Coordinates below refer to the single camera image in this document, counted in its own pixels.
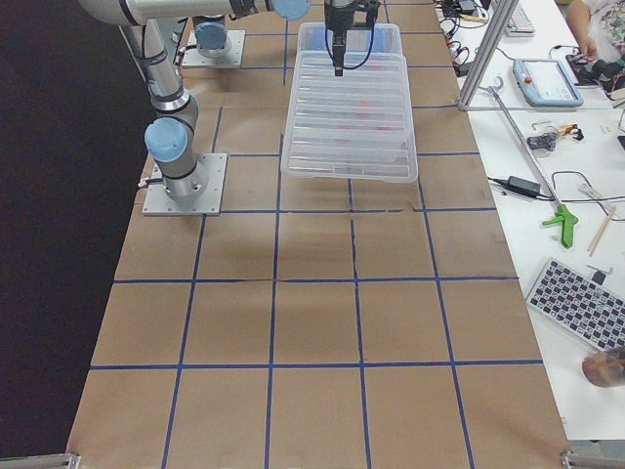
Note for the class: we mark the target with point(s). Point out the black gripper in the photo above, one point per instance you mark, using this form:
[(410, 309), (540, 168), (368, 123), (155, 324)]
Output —
[(336, 17)]

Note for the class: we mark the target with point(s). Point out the clear ribbed box lid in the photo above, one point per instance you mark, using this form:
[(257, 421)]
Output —
[(357, 126)]

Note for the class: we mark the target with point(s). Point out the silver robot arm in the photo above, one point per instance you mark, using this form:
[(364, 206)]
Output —
[(211, 34), (169, 138)]

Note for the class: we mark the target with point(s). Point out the clear plastic storage box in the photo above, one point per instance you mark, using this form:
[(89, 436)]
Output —
[(386, 39)]

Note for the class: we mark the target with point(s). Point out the robot teach pendant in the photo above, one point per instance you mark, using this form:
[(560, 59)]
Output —
[(545, 83)]

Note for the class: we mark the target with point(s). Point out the black power adapter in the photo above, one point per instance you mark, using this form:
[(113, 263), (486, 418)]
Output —
[(520, 186)]

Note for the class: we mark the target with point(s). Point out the person at desk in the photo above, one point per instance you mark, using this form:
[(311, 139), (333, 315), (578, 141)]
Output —
[(598, 28)]

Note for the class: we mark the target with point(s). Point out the wooden chopsticks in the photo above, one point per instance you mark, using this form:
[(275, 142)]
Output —
[(601, 230)]

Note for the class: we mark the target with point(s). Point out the black white keyboard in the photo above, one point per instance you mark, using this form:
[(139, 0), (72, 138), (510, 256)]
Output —
[(579, 305)]

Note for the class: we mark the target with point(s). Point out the brown round object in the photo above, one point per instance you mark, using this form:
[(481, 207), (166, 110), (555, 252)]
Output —
[(605, 369)]

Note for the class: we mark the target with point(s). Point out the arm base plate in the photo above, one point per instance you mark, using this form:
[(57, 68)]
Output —
[(230, 56)]

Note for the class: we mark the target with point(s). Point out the aluminium frame post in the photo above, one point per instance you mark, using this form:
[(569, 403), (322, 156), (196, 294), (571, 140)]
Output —
[(496, 27)]

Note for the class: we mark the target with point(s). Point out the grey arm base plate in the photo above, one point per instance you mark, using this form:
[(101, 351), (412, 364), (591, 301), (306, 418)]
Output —
[(200, 193)]

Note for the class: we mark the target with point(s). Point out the green handled reacher grabber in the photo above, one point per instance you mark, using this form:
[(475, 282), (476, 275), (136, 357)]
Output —
[(562, 215)]

